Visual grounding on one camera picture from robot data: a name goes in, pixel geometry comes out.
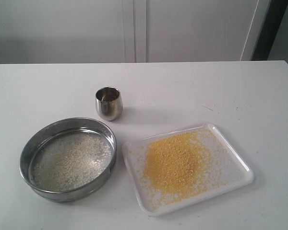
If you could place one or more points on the stainless steel cup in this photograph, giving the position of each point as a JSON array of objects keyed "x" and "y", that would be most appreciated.
[{"x": 109, "y": 105}]

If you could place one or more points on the yellow grain powder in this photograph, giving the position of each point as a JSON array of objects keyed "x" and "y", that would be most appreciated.
[{"x": 181, "y": 166}]

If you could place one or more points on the round stainless steel sieve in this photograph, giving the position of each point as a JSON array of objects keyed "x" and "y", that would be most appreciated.
[{"x": 57, "y": 130}]

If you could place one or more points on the white grains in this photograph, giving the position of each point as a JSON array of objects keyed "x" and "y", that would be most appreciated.
[{"x": 71, "y": 161}]

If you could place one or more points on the white plastic tray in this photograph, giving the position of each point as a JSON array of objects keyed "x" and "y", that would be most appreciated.
[{"x": 237, "y": 171}]

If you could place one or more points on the white cabinet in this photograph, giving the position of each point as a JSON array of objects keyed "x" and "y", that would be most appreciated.
[{"x": 117, "y": 31}]

